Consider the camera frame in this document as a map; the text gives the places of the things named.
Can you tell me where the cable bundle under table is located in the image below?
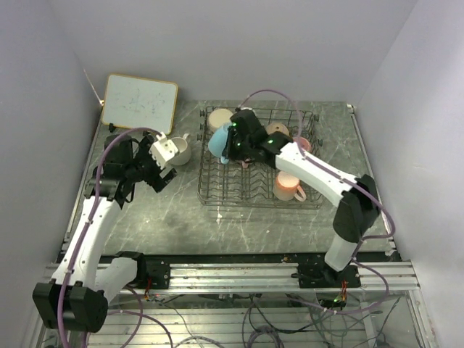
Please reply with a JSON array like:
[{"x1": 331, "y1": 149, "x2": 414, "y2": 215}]
[{"x1": 123, "y1": 291, "x2": 399, "y2": 348}]

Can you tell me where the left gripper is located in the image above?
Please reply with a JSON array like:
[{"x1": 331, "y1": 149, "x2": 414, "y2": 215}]
[{"x1": 125, "y1": 134, "x2": 178, "y2": 192}]

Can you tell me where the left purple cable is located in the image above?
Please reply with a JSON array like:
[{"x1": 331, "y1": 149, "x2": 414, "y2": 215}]
[{"x1": 57, "y1": 127, "x2": 175, "y2": 348}]

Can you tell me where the large beige mug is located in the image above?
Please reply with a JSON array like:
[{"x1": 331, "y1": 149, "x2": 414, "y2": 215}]
[{"x1": 207, "y1": 108, "x2": 233, "y2": 133}]

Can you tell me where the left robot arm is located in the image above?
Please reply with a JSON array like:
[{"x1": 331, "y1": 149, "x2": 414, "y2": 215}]
[{"x1": 33, "y1": 129, "x2": 179, "y2": 333}]

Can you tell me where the salmon pink mug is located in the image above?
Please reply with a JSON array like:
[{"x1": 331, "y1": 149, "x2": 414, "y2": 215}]
[{"x1": 273, "y1": 171, "x2": 307, "y2": 202}]

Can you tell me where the aluminium frame rail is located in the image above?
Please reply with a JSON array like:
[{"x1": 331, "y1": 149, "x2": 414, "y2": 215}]
[{"x1": 51, "y1": 259, "x2": 419, "y2": 297}]

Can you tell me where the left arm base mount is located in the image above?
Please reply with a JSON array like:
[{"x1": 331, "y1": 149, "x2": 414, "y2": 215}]
[{"x1": 134, "y1": 254, "x2": 171, "y2": 289}]

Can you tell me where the yellow framed whiteboard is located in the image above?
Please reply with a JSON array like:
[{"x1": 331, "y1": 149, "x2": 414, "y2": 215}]
[{"x1": 101, "y1": 74, "x2": 178, "y2": 135}]

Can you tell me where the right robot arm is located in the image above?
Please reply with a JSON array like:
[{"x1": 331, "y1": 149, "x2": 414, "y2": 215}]
[{"x1": 208, "y1": 108, "x2": 380, "y2": 287}]

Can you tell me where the wire dish rack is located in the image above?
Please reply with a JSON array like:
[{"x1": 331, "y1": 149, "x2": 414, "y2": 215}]
[{"x1": 197, "y1": 106, "x2": 323, "y2": 210}]

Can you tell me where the pink floral mug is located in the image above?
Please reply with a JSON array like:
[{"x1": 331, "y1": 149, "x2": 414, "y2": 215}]
[{"x1": 293, "y1": 137, "x2": 312, "y2": 152}]

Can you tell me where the white speckled mug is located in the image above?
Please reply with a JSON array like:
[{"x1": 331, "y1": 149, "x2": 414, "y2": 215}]
[{"x1": 169, "y1": 133, "x2": 191, "y2": 166}]

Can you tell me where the blue mug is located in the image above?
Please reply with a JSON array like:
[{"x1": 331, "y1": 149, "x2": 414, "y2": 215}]
[{"x1": 208, "y1": 122, "x2": 232, "y2": 165}]

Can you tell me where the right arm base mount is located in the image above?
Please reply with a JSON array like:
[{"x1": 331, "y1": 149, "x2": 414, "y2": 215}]
[{"x1": 291, "y1": 262, "x2": 361, "y2": 289}]

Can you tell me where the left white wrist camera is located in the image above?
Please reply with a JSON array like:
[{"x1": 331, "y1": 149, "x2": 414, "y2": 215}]
[{"x1": 150, "y1": 133, "x2": 179, "y2": 170}]

